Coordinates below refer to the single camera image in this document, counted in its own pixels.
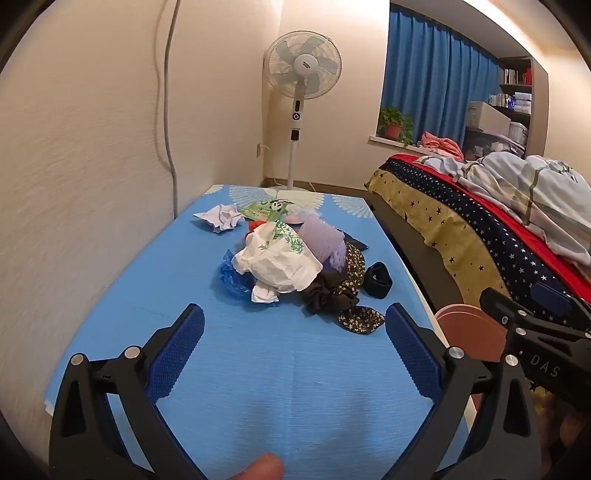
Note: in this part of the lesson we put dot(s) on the white paper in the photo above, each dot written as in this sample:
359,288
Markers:
221,217

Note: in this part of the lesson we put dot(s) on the white windowsill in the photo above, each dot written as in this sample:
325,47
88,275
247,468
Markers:
392,143

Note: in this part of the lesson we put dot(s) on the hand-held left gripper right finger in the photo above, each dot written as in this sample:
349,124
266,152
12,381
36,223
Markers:
413,350

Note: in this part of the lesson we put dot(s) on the pink plastic bin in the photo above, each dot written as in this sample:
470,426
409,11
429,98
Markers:
466,332

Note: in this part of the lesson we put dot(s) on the black fabric band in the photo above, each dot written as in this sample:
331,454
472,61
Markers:
376,279

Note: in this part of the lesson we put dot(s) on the person's right hand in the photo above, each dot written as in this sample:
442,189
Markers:
577,429

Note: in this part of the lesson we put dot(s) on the floral dark cloth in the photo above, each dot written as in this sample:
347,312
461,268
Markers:
353,272

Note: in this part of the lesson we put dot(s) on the blue curtain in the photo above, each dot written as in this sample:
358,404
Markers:
429,78

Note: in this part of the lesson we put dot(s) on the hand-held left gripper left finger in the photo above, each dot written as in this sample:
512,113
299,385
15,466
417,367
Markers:
178,355

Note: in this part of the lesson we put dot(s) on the grey bed frame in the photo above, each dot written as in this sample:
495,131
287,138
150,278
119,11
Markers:
415,240

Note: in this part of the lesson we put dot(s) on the stack of white packs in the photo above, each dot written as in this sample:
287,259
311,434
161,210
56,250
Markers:
512,101

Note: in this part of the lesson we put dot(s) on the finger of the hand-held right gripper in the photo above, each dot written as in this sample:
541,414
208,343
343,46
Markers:
496,302
551,295

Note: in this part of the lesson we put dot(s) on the person's left hand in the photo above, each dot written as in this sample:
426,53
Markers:
258,468

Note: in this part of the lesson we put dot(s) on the white lidded container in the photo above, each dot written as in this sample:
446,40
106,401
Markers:
518,133

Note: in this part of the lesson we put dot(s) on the green panda packet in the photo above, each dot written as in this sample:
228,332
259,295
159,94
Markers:
263,210

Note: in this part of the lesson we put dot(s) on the blue tablecloth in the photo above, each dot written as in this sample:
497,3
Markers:
295,378

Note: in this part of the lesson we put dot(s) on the red plastic bag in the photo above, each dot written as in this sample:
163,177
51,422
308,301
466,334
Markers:
253,226

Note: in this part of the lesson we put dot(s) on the pink clothes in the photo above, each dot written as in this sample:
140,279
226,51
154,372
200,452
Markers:
438,143

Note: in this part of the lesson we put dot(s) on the translucent storage bin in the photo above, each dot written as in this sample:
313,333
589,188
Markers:
485,143

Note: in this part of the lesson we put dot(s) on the white standing fan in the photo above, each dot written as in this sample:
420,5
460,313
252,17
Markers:
300,64

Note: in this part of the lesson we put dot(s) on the dark brown cloth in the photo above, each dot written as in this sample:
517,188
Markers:
328,290

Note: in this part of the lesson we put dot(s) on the wooden shelf unit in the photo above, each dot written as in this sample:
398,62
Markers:
515,87

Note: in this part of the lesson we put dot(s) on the purple foam net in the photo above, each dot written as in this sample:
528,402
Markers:
323,240

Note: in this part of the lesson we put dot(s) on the beige storage box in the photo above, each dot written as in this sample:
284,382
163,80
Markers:
489,115

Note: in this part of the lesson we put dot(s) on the row of books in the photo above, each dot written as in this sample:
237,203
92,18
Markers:
517,76

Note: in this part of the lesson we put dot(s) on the plaid quilt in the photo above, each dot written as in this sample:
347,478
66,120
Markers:
521,184

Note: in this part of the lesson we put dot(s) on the blue plastic bag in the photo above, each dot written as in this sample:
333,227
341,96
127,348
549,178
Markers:
233,277

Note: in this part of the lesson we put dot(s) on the potted green plant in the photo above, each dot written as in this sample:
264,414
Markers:
392,121

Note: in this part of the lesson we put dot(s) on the black packet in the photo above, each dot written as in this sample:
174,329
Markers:
358,242

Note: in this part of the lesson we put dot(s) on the white bamboo-print plastic bag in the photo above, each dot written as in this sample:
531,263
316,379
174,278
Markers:
277,263

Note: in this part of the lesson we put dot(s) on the clear pink packet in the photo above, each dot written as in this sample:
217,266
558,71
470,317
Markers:
300,216

